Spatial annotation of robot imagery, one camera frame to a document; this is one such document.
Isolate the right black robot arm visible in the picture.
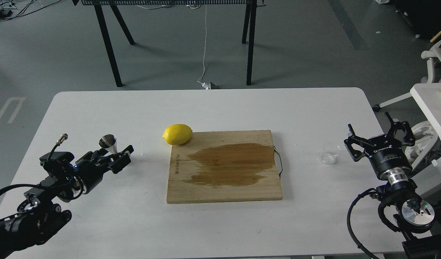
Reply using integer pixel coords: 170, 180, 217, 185
344, 113, 441, 259

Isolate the cable bundle on floor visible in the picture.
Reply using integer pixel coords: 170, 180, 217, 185
0, 0, 63, 26

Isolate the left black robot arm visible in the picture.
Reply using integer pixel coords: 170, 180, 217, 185
0, 134, 134, 259

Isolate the white side table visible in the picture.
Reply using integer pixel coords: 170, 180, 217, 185
410, 83, 441, 198

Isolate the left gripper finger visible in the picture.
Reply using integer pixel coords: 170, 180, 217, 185
85, 149, 115, 163
108, 145, 134, 174

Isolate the white power adapter on floor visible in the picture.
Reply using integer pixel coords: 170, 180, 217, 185
197, 81, 219, 90

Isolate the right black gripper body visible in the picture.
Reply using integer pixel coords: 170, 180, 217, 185
366, 135, 412, 181

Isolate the steel jigger measuring cup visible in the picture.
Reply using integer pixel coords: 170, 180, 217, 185
99, 134, 119, 154

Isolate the clear plastic cup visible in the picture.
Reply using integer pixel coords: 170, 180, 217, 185
318, 142, 341, 164

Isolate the yellow lemon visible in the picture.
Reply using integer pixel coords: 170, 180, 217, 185
162, 124, 192, 145

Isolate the white hanging cable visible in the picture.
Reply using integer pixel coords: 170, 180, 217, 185
197, 4, 208, 84

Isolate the white office chair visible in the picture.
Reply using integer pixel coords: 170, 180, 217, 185
372, 40, 441, 167

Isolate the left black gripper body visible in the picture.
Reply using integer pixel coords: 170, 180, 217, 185
73, 155, 110, 195

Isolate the black metal frame table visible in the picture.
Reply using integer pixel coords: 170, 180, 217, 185
71, 0, 265, 87

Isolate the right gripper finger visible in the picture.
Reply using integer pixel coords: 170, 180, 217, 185
384, 112, 416, 144
344, 124, 375, 161

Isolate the wooden cutting board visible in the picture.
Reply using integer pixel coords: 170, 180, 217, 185
166, 129, 283, 204

